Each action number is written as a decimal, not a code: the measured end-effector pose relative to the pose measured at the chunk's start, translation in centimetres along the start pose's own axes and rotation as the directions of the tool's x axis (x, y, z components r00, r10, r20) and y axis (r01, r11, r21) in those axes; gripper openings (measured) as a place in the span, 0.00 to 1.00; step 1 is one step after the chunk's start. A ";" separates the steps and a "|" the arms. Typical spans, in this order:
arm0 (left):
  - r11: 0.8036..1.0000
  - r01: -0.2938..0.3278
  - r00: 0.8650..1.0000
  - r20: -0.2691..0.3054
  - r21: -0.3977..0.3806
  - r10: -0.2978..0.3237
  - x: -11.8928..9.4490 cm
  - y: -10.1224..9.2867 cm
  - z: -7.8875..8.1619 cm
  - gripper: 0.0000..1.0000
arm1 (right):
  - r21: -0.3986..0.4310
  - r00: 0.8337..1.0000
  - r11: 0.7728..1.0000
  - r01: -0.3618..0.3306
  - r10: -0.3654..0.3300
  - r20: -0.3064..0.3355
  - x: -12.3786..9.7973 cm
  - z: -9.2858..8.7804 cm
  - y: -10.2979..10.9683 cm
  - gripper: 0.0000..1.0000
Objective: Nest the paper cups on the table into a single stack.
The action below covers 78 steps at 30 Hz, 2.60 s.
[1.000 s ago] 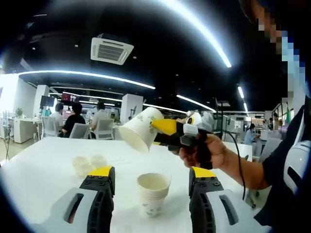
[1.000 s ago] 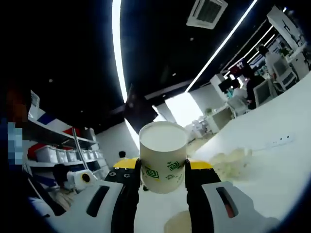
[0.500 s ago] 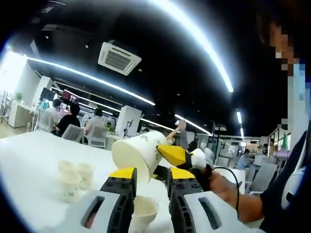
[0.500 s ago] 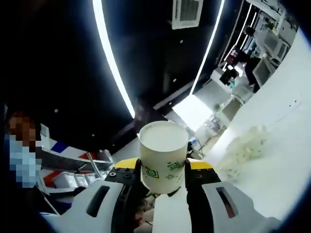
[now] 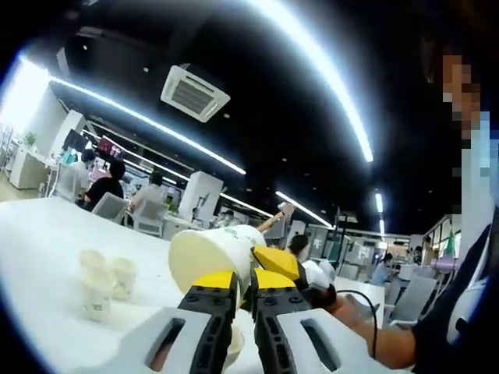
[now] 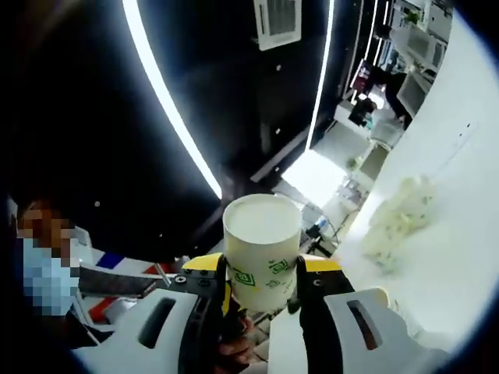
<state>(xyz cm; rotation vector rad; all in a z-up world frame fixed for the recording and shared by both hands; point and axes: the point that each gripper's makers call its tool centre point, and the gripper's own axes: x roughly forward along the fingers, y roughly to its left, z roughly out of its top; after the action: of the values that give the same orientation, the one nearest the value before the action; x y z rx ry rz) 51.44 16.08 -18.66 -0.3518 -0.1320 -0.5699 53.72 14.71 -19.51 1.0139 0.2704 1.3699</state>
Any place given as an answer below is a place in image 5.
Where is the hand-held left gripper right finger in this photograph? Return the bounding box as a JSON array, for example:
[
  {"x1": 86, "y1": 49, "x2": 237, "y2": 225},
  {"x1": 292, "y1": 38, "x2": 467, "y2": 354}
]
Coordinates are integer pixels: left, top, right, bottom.
[{"x1": 249, "y1": 266, "x2": 391, "y2": 374}]

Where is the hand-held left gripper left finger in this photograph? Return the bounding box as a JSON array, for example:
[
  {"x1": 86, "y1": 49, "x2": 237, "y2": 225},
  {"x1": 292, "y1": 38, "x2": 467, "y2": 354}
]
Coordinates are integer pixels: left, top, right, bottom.
[{"x1": 116, "y1": 270, "x2": 239, "y2": 374}]

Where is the stack of nested paper cups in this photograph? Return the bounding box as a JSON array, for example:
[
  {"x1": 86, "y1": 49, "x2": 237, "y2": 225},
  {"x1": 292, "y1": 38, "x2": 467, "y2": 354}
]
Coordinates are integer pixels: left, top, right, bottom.
[{"x1": 221, "y1": 323, "x2": 246, "y2": 369}]

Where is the green print paper cup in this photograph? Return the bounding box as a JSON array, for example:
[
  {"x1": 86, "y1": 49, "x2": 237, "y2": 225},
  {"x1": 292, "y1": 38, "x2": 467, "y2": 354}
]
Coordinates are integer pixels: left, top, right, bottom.
[{"x1": 168, "y1": 224, "x2": 268, "y2": 311}]

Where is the cluster of paper cups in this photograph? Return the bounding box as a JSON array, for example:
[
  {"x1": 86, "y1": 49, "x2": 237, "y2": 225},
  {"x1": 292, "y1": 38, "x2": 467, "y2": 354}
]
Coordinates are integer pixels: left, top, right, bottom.
[{"x1": 79, "y1": 249, "x2": 136, "y2": 323}]

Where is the white ceiling light strip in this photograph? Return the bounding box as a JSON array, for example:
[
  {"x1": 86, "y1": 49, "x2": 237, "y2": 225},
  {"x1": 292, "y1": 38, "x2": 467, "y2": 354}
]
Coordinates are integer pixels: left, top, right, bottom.
[
  {"x1": 373, "y1": 192, "x2": 387, "y2": 235},
  {"x1": 274, "y1": 189, "x2": 336, "y2": 229},
  {"x1": 50, "y1": 76, "x2": 246, "y2": 175},
  {"x1": 241, "y1": 0, "x2": 374, "y2": 163}
]

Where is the purple object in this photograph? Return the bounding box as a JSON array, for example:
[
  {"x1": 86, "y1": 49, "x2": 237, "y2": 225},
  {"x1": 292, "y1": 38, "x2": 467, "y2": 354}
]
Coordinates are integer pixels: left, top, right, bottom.
[{"x1": 430, "y1": 256, "x2": 461, "y2": 273}]

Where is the white chest-worn device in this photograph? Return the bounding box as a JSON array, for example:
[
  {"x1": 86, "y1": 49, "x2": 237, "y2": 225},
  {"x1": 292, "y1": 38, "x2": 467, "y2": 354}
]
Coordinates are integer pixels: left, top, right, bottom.
[{"x1": 447, "y1": 277, "x2": 495, "y2": 344}]

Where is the white table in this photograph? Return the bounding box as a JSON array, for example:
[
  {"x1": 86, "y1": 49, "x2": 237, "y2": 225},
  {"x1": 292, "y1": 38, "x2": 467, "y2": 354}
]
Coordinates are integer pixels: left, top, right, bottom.
[{"x1": 0, "y1": 196, "x2": 387, "y2": 374}]

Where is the white ceiling air vent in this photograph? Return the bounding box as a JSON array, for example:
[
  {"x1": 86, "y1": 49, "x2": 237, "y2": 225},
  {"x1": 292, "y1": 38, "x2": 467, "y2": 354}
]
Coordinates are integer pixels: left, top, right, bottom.
[{"x1": 160, "y1": 64, "x2": 231, "y2": 124}]

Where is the white office cabinet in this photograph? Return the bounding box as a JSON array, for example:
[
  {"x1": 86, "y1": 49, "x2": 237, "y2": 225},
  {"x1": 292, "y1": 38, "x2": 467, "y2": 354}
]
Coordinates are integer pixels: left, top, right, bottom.
[{"x1": 9, "y1": 147, "x2": 50, "y2": 192}]

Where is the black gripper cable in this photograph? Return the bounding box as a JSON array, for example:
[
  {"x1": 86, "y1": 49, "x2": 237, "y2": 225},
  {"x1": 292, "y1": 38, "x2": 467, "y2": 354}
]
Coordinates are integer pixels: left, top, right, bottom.
[{"x1": 335, "y1": 290, "x2": 381, "y2": 362}]

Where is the red wall screen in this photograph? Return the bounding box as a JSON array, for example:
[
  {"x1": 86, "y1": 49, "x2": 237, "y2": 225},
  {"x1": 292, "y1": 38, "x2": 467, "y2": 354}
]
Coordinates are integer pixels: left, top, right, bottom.
[{"x1": 99, "y1": 136, "x2": 128, "y2": 159}]

